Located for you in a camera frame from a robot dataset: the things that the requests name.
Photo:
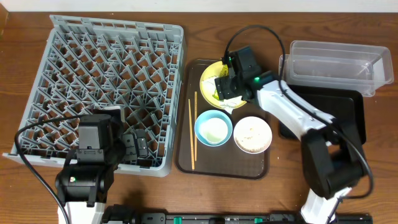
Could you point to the yellow plate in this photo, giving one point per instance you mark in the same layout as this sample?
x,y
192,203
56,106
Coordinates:
x,y
213,70

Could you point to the green snack wrapper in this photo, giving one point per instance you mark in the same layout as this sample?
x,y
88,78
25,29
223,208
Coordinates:
x,y
223,73

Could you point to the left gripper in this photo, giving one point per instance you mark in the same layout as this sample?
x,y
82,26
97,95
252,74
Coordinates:
x,y
137,145

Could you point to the wooden chopstick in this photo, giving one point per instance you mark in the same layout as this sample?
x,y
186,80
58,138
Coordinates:
x,y
195,119
191,133

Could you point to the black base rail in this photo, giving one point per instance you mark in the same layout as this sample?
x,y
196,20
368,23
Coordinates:
x,y
236,218

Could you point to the white bowl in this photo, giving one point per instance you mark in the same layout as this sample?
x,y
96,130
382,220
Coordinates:
x,y
252,135

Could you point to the left wooden chopstick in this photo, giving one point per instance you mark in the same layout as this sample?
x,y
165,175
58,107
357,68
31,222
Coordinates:
x,y
191,133

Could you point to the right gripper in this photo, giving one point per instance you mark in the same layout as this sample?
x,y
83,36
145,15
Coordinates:
x,y
224,88

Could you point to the right wooden chopstick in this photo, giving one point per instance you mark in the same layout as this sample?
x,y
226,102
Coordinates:
x,y
195,119

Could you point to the light blue bowl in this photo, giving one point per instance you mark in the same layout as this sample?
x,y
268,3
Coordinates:
x,y
213,128

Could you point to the brown serving tray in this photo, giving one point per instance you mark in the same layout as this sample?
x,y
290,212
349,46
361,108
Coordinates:
x,y
227,160

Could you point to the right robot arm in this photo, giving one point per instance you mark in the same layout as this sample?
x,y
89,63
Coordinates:
x,y
332,153

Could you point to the clear plastic waste bin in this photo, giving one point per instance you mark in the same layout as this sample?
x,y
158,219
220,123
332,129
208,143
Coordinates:
x,y
363,68

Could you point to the white napkin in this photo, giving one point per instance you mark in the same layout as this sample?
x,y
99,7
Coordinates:
x,y
208,87

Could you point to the black waste tray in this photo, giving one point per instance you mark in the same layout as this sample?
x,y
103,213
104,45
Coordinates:
x,y
344,105

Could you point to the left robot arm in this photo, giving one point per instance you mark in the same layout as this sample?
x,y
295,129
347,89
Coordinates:
x,y
88,172

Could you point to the grey dishwasher rack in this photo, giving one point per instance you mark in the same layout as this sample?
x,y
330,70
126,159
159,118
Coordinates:
x,y
91,63

